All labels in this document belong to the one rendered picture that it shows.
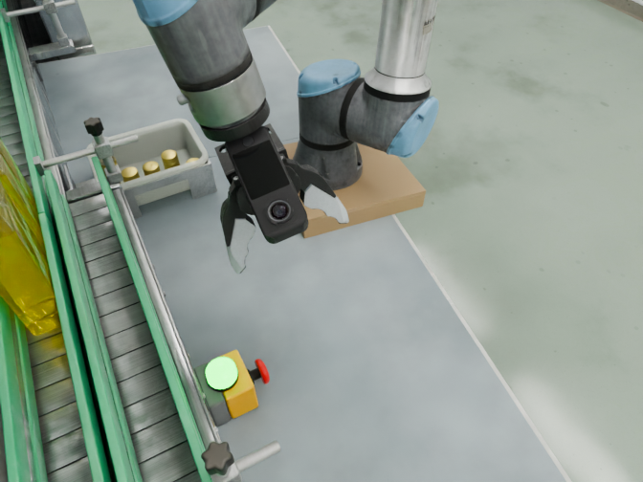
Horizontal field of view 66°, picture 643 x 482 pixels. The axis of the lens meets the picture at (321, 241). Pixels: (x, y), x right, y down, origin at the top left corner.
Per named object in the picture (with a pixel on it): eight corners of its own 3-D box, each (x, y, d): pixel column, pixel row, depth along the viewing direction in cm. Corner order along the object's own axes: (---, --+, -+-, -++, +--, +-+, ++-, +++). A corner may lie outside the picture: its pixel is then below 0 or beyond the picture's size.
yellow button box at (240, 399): (201, 389, 78) (191, 367, 72) (245, 369, 80) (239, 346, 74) (216, 429, 73) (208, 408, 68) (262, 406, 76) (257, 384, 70)
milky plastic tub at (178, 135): (97, 175, 111) (82, 143, 105) (192, 145, 118) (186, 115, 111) (114, 224, 101) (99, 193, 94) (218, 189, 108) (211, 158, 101)
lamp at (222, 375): (203, 371, 72) (199, 361, 69) (232, 358, 73) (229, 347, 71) (212, 397, 69) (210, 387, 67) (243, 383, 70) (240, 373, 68)
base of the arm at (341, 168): (338, 142, 115) (339, 103, 108) (376, 176, 105) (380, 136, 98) (279, 162, 109) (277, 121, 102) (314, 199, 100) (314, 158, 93)
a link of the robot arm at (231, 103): (262, 68, 44) (176, 105, 43) (278, 112, 47) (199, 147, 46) (242, 39, 49) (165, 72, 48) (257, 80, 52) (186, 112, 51)
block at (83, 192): (77, 216, 94) (62, 188, 89) (127, 200, 97) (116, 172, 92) (80, 228, 92) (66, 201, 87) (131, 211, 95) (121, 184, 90)
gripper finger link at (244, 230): (232, 248, 65) (249, 189, 60) (242, 278, 61) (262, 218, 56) (208, 247, 63) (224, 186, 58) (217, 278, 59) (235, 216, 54)
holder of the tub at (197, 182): (73, 184, 110) (59, 156, 104) (192, 148, 118) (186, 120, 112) (88, 234, 100) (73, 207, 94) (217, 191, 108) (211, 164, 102)
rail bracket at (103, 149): (52, 192, 88) (20, 134, 79) (145, 164, 93) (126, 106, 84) (55, 203, 86) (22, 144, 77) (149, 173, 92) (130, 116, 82)
